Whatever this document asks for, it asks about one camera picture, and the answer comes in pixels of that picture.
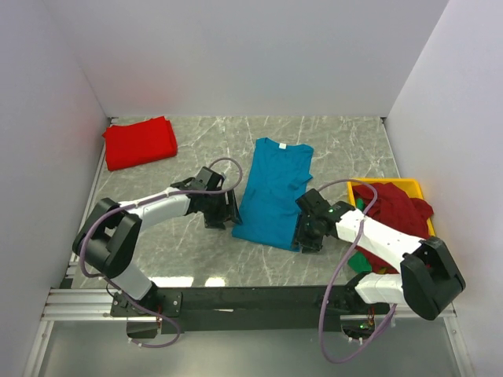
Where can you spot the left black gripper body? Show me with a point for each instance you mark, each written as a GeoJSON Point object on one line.
{"type": "Point", "coordinates": [222, 210]}

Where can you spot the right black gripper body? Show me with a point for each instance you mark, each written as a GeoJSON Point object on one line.
{"type": "Point", "coordinates": [307, 232]}

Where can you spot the blue t shirt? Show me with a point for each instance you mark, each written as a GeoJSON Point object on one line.
{"type": "Point", "coordinates": [279, 175]}

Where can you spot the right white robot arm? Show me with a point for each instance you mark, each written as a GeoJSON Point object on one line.
{"type": "Point", "coordinates": [426, 280]}

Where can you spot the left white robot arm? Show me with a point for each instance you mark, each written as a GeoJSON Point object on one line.
{"type": "Point", "coordinates": [108, 238]}

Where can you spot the green t shirt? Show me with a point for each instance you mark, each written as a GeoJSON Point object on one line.
{"type": "Point", "coordinates": [360, 262]}

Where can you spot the dark red t shirt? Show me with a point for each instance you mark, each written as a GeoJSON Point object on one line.
{"type": "Point", "coordinates": [379, 265]}

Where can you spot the yellow plastic bin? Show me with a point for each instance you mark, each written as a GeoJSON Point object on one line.
{"type": "Point", "coordinates": [401, 205]}

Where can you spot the black base beam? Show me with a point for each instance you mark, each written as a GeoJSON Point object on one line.
{"type": "Point", "coordinates": [246, 308]}

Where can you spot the folded red t shirt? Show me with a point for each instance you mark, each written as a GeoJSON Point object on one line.
{"type": "Point", "coordinates": [140, 143]}

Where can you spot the aluminium frame rail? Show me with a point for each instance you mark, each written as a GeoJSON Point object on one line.
{"type": "Point", "coordinates": [96, 305]}

